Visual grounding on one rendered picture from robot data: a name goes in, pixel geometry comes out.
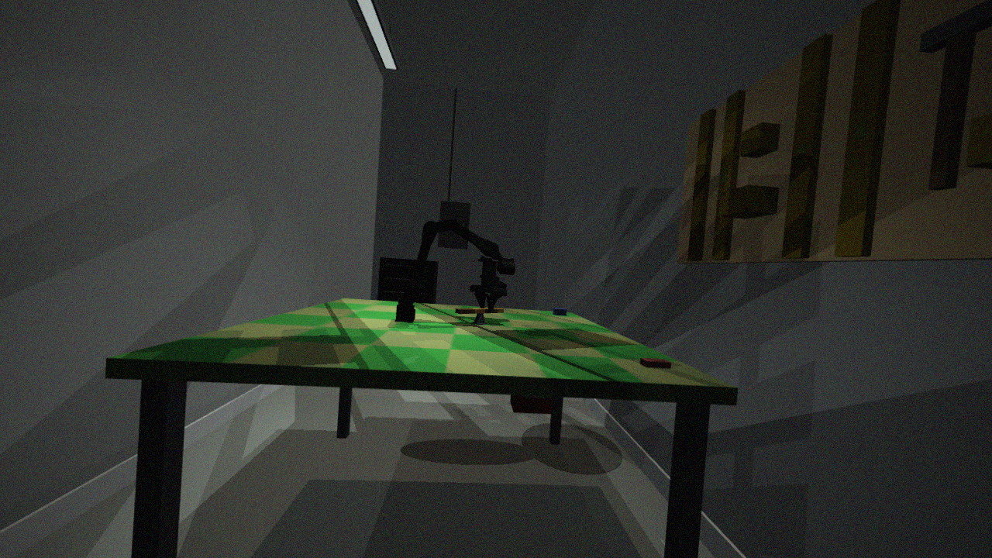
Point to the reddish-brown flat block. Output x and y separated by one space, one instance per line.
654 362

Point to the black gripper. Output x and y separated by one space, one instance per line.
488 282

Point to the orange-brown bar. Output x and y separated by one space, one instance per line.
478 310

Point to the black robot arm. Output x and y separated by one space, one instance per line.
405 308

